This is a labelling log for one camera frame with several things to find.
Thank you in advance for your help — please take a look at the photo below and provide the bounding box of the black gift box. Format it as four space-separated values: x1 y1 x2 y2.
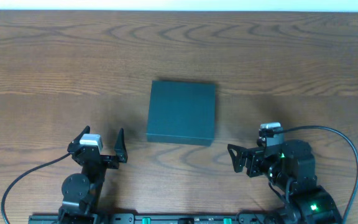
146 80 216 146

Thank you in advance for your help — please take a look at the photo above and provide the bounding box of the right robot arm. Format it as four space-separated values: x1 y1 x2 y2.
227 127 343 223

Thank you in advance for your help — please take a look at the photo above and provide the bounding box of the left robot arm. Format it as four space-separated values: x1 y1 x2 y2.
57 126 128 223

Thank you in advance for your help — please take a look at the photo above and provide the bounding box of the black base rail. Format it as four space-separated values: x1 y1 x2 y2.
28 212 279 224

